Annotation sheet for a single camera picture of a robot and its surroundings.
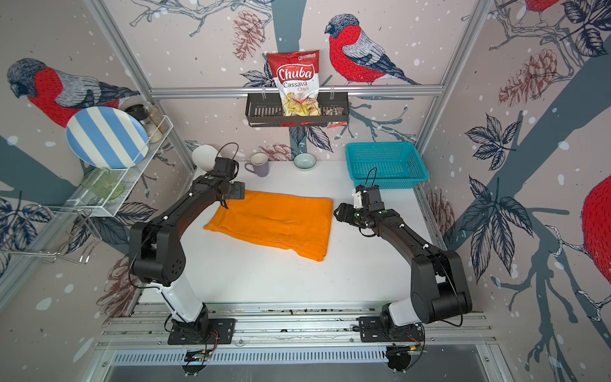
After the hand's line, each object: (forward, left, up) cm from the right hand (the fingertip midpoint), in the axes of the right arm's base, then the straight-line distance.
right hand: (340, 212), depth 90 cm
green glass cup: (-7, +74, +25) cm, 78 cm away
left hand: (+8, +43, +5) cm, 44 cm away
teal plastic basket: (+38, -28, -11) cm, 49 cm away
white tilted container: (+25, +62, +3) cm, 67 cm away
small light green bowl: (+35, +17, -7) cm, 39 cm away
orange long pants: (0, +16, -9) cm, 19 cm away
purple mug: (+29, +37, -1) cm, 47 cm away
